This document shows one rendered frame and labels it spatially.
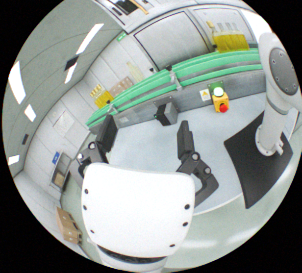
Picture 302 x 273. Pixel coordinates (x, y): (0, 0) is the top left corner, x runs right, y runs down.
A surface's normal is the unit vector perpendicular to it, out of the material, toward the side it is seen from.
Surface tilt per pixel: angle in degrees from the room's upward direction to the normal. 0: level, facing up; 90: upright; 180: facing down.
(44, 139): 90
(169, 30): 91
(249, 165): 2
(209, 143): 0
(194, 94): 90
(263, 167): 2
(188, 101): 90
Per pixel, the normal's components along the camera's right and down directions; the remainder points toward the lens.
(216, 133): -0.52, -0.67
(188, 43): -0.26, 0.72
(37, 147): 0.81, -0.20
